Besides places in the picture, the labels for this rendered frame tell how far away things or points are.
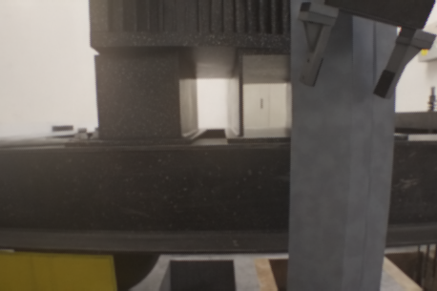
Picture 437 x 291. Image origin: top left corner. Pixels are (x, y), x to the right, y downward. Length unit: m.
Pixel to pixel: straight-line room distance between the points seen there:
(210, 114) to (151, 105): 3.30
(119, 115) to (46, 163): 0.24
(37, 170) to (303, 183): 0.64
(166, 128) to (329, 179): 0.36
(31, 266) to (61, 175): 0.23
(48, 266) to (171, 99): 0.49
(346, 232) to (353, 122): 0.19
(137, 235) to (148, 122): 0.29
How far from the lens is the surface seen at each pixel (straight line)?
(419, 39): 0.44
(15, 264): 0.78
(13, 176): 0.80
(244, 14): 0.61
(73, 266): 0.68
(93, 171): 0.66
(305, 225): 0.46
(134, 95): 0.59
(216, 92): 3.87
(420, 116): 1.26
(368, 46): 0.48
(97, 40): 0.58
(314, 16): 0.34
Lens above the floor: 0.71
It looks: 6 degrees down
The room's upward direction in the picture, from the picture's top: 1 degrees counter-clockwise
